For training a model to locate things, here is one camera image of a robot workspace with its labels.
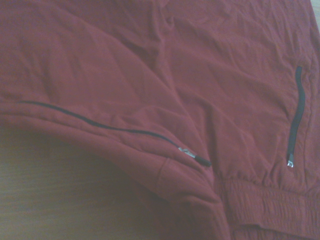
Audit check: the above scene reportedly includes rust red shorts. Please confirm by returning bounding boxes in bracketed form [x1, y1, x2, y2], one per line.
[0, 0, 320, 240]

